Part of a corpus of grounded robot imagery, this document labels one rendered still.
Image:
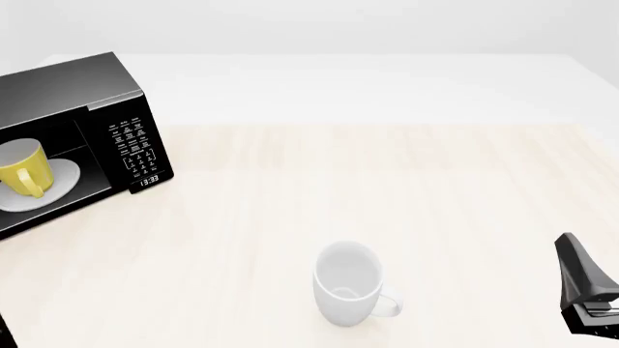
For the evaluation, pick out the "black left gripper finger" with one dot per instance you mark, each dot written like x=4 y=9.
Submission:
x=6 y=335

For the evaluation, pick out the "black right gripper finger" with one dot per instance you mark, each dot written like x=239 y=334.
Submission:
x=575 y=272

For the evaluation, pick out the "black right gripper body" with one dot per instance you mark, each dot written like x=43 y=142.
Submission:
x=592 y=317

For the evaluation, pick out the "white round microwave plate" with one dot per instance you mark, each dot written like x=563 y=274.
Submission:
x=64 y=178

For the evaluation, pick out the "yellow and white mug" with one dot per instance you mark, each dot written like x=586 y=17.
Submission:
x=35 y=165

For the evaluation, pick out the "black microwave oven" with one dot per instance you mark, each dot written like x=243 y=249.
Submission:
x=63 y=83

